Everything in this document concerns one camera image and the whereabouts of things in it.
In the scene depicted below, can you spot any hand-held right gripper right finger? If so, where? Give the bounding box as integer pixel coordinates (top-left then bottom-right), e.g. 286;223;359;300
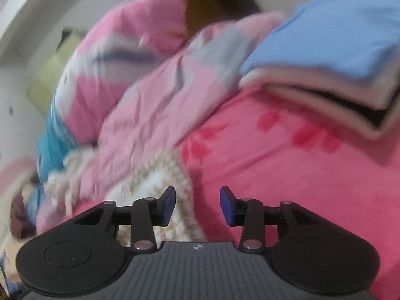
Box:
219;186;323;253

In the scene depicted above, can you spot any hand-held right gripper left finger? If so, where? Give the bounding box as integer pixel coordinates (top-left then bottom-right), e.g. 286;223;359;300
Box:
73;186;176;253

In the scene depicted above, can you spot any beige white checkered sweater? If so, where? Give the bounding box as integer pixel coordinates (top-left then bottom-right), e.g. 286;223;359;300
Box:
44;148;207;247

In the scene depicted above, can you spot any pink floral blanket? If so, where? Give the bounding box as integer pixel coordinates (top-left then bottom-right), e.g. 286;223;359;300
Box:
67;84;400;300

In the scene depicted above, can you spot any pink teal printed quilt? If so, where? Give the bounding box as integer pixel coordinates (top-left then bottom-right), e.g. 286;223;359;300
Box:
25;0;286;226

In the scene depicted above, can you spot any brown plush toy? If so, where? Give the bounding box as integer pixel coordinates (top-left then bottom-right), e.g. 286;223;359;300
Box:
9;192;36;240

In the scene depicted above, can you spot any grey white folded garment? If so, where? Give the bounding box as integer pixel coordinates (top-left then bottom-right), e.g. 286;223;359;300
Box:
309;100;400;140

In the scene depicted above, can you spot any pink cream striped pillow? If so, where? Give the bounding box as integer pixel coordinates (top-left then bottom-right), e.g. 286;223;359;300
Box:
0;158;40;194

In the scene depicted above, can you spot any yellow green wardrobe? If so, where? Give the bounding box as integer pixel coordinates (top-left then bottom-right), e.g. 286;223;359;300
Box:
26;31;83;118

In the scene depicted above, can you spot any black folded garment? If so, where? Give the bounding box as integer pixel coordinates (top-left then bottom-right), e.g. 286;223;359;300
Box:
272;86;400;132

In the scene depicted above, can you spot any light blue folded garment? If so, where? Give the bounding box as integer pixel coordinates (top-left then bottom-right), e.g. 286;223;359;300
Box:
239;0;400;83

